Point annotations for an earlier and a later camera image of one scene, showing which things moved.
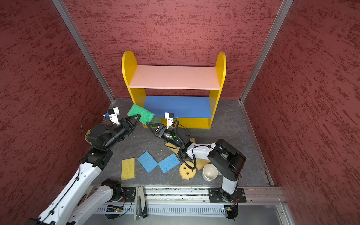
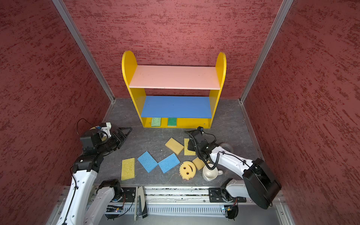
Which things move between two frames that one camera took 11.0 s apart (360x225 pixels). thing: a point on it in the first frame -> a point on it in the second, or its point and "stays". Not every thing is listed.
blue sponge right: [168, 162] stays
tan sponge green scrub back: [146, 115] -> [172, 122]
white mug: [210, 172] stays
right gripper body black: [168, 135] -> [191, 146]
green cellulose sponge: [156, 120] stays
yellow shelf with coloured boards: [188, 94] stays
